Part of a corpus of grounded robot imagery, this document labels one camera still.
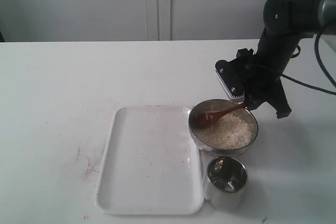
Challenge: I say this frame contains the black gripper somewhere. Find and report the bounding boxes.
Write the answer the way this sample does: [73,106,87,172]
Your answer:
[236,48,291,119]

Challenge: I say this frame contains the brown wooden spoon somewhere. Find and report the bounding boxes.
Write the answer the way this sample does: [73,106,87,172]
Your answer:
[190,102,246,129]

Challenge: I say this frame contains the steel bowl of rice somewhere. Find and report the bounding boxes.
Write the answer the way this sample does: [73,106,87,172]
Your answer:
[188,99,259,156]

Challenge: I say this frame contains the small steel cup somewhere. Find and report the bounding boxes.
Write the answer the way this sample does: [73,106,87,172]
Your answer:
[203,156,248,211]

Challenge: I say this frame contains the white plastic tray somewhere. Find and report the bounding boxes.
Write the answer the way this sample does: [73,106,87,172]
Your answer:
[95,106,204,215]

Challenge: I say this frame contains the white cabinet doors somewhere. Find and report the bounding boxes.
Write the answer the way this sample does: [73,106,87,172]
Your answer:
[1,0,266,42]

